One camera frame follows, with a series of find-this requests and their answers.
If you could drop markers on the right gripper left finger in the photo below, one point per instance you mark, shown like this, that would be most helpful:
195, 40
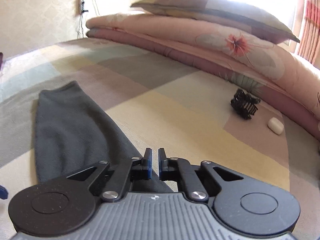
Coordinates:
125, 174

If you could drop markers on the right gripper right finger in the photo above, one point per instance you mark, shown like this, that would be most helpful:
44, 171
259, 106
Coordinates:
183, 173

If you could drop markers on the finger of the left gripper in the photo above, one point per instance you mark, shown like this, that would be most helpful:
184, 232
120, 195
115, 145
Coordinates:
3, 193

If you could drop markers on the dark grey sweatpants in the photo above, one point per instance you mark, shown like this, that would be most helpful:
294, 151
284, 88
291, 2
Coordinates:
71, 132

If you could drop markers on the black hair claw clip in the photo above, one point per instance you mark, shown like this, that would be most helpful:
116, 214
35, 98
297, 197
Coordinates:
244, 104

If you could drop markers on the white earbud case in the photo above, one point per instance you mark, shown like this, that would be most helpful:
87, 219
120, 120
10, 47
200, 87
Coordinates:
275, 126

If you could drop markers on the pink floral folded quilt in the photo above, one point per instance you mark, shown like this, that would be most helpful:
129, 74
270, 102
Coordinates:
287, 81

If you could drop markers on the grey floral pillow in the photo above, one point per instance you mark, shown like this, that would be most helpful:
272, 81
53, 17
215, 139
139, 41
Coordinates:
248, 18

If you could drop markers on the white power strip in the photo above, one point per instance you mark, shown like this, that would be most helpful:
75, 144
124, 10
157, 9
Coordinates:
82, 8

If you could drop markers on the red striped curtain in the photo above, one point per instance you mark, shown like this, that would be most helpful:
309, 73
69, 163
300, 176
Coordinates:
308, 48

